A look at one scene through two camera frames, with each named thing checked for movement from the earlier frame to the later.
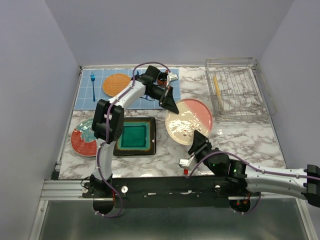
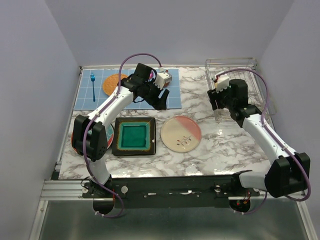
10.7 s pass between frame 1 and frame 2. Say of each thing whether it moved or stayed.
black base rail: stayed
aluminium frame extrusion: stayed
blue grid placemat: stayed
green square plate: stayed
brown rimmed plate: moved
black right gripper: moved
